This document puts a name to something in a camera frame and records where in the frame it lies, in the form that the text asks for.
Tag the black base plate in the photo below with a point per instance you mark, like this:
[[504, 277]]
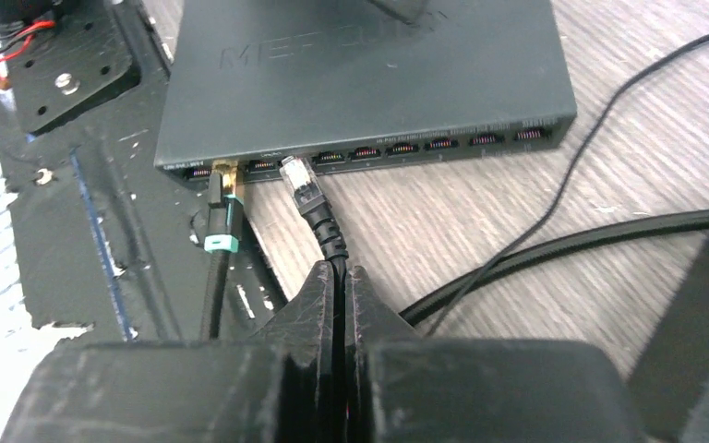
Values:
[[104, 240]]

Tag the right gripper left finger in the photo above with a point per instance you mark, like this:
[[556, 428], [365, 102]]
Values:
[[276, 385]]

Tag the black power adapter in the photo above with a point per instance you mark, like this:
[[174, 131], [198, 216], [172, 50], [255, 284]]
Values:
[[670, 381]]

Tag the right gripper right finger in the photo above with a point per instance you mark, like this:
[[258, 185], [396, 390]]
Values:
[[403, 388]]

